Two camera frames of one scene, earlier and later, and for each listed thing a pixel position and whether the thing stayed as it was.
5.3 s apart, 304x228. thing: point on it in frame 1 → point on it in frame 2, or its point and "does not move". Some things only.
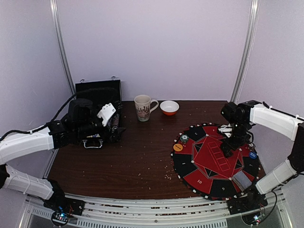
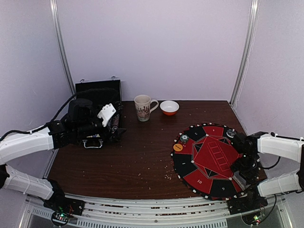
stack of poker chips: [184, 138] does not move
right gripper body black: [232, 144] → [239, 166]
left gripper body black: [83, 129] does not move
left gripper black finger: [116, 135] does not move
